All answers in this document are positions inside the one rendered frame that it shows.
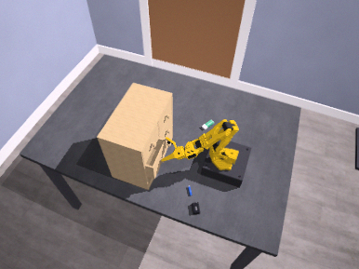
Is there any white eraser with green sleeve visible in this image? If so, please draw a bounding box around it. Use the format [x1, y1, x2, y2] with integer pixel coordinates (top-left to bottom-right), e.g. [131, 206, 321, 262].
[202, 120, 214, 130]

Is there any wooden chest of drawers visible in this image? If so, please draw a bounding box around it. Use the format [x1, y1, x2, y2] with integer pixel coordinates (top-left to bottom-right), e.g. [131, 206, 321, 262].
[97, 83, 172, 190]

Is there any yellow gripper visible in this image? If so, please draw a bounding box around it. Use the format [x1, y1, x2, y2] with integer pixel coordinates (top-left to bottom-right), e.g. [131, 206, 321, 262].
[161, 137, 187, 161]

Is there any black nine-volt battery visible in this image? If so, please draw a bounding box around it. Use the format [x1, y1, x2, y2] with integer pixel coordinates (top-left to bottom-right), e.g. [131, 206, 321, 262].
[192, 202, 200, 214]

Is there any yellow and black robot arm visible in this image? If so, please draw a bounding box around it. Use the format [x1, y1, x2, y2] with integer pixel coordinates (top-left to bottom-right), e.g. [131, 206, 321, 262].
[184, 119, 239, 170]

